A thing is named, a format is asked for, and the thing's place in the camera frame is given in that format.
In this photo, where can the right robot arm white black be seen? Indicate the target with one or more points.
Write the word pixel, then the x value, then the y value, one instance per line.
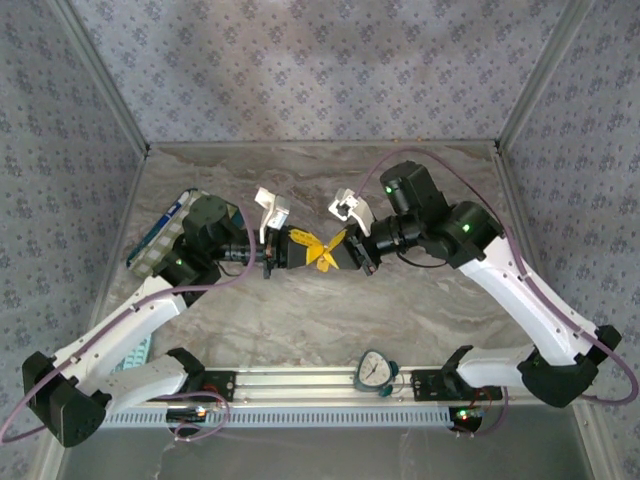
pixel 525 295

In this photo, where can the aluminium frame bar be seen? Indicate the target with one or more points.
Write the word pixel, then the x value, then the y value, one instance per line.
pixel 127 200
pixel 515 200

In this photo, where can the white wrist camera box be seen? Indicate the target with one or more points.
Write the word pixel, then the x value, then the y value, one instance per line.
pixel 275 207
pixel 350 205

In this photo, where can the aluminium frame post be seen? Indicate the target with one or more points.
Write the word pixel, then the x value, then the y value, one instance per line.
pixel 102 75
pixel 542 75

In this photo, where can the black controller board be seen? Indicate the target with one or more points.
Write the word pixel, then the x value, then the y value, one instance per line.
pixel 467 417
pixel 187 414

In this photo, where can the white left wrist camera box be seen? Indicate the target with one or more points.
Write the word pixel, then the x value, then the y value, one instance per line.
pixel 275 207

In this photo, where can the aluminium mounting rail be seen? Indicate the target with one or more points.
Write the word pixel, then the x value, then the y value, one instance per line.
pixel 300 385

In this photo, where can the light teal calculator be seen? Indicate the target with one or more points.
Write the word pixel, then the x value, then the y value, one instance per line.
pixel 137 356

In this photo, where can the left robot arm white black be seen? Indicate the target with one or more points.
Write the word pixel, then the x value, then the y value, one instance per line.
pixel 125 320

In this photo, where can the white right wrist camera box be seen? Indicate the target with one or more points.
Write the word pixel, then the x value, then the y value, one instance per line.
pixel 350 205

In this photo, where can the green checkered teal pouch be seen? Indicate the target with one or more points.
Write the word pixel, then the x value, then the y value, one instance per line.
pixel 160 250

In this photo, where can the teal triangular dial clock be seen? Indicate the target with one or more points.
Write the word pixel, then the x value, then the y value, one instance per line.
pixel 372 372

